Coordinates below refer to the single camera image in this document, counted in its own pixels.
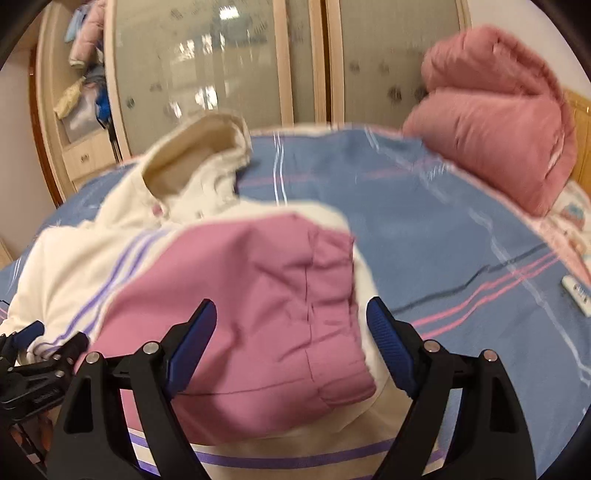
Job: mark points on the cream pink hooded jacket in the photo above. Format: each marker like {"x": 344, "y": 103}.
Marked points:
{"x": 291, "y": 385}

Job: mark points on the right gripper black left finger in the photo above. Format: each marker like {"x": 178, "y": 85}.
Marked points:
{"x": 91, "y": 439}

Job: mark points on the frosted glass sliding wardrobe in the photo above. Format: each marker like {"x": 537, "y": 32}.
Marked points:
{"x": 278, "y": 63}

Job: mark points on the floral pink mattress cover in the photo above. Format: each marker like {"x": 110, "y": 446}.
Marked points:
{"x": 567, "y": 228}

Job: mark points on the wooden headboard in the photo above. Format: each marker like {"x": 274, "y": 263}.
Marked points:
{"x": 581, "y": 109}

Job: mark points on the open wardrobe shelf unit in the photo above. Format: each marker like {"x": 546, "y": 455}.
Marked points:
{"x": 69, "y": 104}

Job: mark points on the pink folded quilt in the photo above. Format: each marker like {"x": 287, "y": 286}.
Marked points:
{"x": 496, "y": 109}

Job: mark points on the blue striped bed sheet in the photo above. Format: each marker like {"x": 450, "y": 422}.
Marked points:
{"x": 465, "y": 267}

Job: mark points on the white remote control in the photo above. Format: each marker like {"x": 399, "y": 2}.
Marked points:
{"x": 578, "y": 293}

